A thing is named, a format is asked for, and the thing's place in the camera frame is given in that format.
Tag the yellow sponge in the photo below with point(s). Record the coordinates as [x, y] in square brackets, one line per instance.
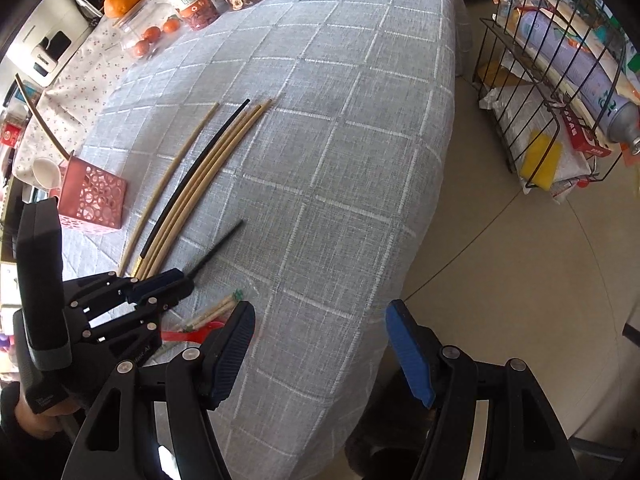
[542, 157]

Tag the paper-wrapped chopsticks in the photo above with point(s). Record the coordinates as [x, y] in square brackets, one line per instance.
[210, 312]

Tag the red and white box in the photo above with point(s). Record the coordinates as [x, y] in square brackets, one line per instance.
[582, 132]

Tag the person's left hand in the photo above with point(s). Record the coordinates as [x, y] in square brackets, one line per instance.
[40, 417]

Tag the grey checked tablecloth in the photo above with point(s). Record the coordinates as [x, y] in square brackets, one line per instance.
[325, 160]

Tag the pink utensil holder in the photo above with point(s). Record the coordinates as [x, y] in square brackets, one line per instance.
[92, 195]

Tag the white floral cabinet cloth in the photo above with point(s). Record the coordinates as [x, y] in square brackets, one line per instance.
[85, 85]

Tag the wooden chopstick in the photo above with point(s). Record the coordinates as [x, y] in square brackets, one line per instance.
[199, 172]
[175, 160]
[206, 174]
[214, 176]
[42, 115]

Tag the white spoon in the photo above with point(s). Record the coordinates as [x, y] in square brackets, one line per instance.
[45, 172]

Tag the large orange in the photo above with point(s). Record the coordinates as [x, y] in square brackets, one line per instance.
[122, 0]

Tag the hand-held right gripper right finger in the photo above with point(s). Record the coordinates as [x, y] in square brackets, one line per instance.
[410, 355]

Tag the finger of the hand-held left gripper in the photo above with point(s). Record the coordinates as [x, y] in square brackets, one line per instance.
[155, 277]
[172, 296]

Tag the round glass jar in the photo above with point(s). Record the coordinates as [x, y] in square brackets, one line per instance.
[145, 20]

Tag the red spoon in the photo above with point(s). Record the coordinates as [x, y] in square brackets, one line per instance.
[190, 333]

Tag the purple spray can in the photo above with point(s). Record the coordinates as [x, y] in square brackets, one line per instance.
[575, 67]

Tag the small mandarin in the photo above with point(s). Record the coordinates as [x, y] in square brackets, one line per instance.
[172, 25]
[152, 34]
[141, 48]

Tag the person's left forearm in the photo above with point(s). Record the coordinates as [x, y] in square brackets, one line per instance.
[25, 455]

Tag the cream air fryer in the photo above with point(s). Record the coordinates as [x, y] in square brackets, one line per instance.
[30, 40]

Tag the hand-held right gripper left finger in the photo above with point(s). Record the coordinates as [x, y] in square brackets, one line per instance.
[230, 355]

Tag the pile of packets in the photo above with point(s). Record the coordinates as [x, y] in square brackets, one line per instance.
[550, 0]

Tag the black chopstick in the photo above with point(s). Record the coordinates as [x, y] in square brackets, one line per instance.
[191, 170]
[215, 247]

